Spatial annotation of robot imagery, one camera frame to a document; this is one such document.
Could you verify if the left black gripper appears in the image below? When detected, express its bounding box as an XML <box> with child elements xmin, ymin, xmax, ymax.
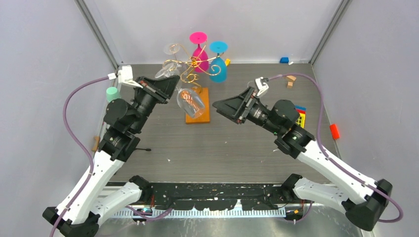
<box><xmin>131</xmin><ymin>75</ymin><xmax>179</xmax><ymax>133</ymax></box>

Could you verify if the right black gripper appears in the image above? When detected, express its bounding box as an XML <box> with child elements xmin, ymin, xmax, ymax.
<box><xmin>212</xmin><ymin>86</ymin><xmax>282</xmax><ymax>135</ymax></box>

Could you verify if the clear ribbed wine glass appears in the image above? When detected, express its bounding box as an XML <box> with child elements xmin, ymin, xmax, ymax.
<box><xmin>176</xmin><ymin>88</ymin><xmax>206</xmax><ymax>119</ymax></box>

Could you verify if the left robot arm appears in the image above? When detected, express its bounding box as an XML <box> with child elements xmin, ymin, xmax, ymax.
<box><xmin>43</xmin><ymin>75</ymin><xmax>180</xmax><ymax>237</ymax></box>

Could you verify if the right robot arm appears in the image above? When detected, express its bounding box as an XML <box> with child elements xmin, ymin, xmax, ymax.
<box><xmin>212</xmin><ymin>87</ymin><xmax>393</xmax><ymax>231</ymax></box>

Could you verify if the orange wooden rack base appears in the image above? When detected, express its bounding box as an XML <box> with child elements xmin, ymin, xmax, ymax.
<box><xmin>185</xmin><ymin>87</ymin><xmax>210</xmax><ymax>124</ymax></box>

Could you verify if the blue wine glass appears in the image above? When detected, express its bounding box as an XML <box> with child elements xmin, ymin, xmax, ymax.
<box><xmin>209</xmin><ymin>41</ymin><xmax>228</xmax><ymax>83</ymax></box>

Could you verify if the pink wine glass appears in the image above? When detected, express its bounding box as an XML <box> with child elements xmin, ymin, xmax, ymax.
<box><xmin>189</xmin><ymin>32</ymin><xmax>209</xmax><ymax>73</ymax></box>

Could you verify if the mint green cup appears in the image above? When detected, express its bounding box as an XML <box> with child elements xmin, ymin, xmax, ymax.
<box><xmin>106</xmin><ymin>87</ymin><xmax>121</xmax><ymax>103</ymax></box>

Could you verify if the colourful toy brick building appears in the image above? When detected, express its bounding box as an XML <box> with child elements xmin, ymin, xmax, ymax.
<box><xmin>295</xmin><ymin>105</ymin><xmax>306</xmax><ymax>128</ymax></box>

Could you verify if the blue toy block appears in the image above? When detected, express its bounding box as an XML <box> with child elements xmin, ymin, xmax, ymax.
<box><xmin>280</xmin><ymin>57</ymin><xmax>290</xmax><ymax>64</ymax></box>

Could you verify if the wooden piece left edge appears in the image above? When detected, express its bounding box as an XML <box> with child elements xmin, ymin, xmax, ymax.
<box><xmin>91</xmin><ymin>136</ymin><xmax>100</xmax><ymax>152</ymax></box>

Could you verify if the red toy block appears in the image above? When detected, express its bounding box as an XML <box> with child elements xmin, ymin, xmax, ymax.
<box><xmin>330</xmin><ymin>123</ymin><xmax>340</xmax><ymax>140</ymax></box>

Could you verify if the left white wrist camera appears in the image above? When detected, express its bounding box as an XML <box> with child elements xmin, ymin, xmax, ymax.
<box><xmin>107</xmin><ymin>65</ymin><xmax>143</xmax><ymax>88</ymax></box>

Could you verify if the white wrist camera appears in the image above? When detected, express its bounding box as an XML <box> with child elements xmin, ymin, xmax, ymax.
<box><xmin>107</xmin><ymin>65</ymin><xmax>143</xmax><ymax>88</ymax></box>
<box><xmin>254</xmin><ymin>77</ymin><xmax>269</xmax><ymax>98</ymax></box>

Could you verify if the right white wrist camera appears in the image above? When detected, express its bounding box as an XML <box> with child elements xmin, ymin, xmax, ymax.
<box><xmin>254</xmin><ymin>77</ymin><xmax>269</xmax><ymax>98</ymax></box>

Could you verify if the gold wire wine glass rack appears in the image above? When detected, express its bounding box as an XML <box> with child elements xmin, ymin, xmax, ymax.
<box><xmin>162</xmin><ymin>43</ymin><xmax>225</xmax><ymax>94</ymax></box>

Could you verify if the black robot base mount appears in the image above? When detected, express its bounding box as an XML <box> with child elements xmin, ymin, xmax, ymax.
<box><xmin>104</xmin><ymin>182</ymin><xmax>316</xmax><ymax>226</ymax></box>

